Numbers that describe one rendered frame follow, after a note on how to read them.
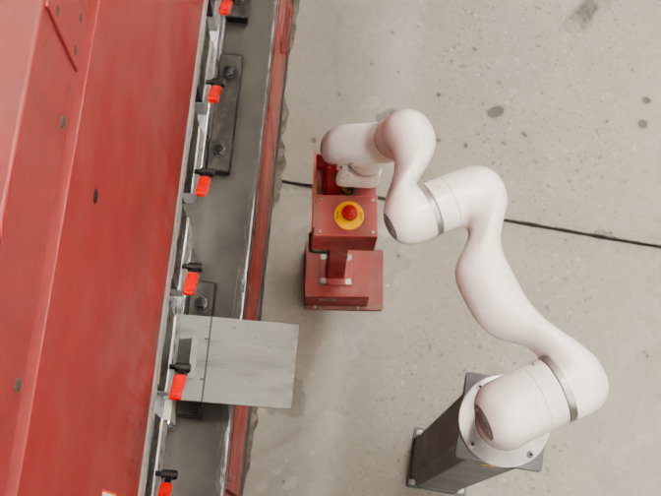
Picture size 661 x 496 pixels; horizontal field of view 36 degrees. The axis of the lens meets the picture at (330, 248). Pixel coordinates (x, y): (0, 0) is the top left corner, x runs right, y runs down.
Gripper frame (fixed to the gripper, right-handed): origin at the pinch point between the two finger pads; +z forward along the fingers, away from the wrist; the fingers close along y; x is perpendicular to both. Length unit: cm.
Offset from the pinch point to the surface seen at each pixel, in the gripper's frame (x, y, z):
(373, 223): -11.7, 4.4, -5.1
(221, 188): -6.2, -32.5, -9.6
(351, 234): -14.5, -0.9, -4.5
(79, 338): -59, -54, -113
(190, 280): -36, -40, -44
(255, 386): -54, -25, -25
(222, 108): 12.8, -33.0, -11.9
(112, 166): -36, -51, -109
